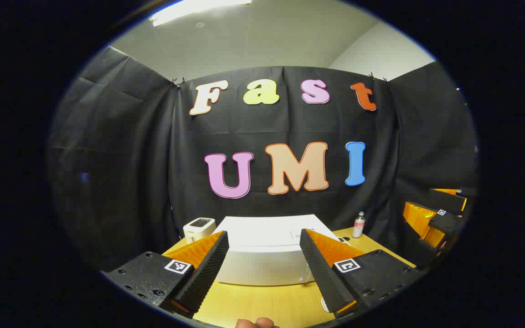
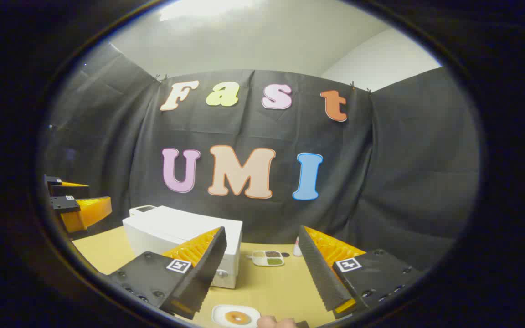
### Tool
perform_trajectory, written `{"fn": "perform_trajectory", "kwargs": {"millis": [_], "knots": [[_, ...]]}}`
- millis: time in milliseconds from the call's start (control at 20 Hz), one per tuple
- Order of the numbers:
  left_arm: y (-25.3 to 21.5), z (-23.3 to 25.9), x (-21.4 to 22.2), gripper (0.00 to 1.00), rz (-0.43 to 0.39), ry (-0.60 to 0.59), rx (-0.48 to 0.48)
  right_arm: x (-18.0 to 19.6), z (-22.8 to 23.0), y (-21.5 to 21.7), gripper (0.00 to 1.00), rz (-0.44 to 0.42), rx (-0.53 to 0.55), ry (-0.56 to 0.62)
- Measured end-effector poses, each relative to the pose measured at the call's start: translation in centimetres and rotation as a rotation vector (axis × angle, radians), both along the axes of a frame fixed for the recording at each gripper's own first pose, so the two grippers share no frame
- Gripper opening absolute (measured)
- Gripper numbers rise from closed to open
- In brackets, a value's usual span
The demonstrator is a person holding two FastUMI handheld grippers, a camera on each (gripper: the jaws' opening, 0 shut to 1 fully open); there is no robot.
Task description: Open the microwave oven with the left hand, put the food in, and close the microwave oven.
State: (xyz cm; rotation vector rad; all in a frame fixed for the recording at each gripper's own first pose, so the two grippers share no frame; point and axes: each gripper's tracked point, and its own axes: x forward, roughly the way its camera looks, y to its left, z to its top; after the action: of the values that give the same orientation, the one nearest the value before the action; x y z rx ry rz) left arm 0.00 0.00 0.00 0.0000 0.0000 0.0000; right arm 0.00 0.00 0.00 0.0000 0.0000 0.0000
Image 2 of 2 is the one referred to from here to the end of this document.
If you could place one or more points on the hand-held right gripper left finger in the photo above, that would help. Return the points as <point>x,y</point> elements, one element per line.
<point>208,269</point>

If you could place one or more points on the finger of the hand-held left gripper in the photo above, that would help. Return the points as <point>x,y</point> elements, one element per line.
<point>84,214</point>
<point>64,189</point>

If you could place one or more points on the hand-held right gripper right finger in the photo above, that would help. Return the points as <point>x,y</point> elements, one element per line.
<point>317,269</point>

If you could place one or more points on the white square plate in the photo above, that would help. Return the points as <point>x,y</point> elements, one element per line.
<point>219,316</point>

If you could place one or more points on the white microwave oven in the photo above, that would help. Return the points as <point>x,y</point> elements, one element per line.
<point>171,228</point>

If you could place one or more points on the brown donut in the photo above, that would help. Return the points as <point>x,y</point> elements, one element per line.
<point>237,317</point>

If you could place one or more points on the small clear bottle pink label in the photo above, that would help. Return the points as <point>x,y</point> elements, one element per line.
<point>297,249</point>

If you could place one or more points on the white divided seasoning tray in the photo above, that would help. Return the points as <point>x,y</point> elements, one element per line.
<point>268,258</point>

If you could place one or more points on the white toaster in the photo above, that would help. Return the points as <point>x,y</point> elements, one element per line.
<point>141,210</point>

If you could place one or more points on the black backdrop cloth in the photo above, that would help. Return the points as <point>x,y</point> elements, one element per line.
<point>381,182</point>

